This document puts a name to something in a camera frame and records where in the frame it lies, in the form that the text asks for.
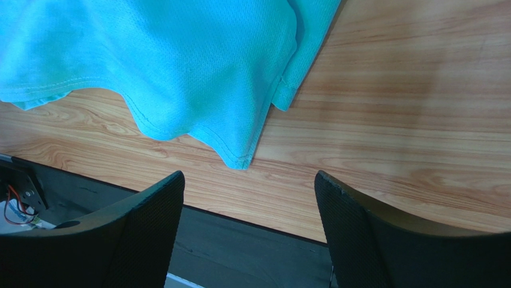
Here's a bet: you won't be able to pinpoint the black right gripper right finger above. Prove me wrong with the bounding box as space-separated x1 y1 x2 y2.
314 170 510 287

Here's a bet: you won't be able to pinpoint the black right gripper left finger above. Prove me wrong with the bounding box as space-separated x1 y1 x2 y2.
1 171 185 287

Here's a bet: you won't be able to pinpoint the teal green t shirt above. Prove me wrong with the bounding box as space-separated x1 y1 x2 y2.
1 1 339 170

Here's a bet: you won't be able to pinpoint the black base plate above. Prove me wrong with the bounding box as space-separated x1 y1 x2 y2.
1 155 336 287

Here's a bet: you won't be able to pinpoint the red and black wires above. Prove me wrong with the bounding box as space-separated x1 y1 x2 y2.
3 184 39 226

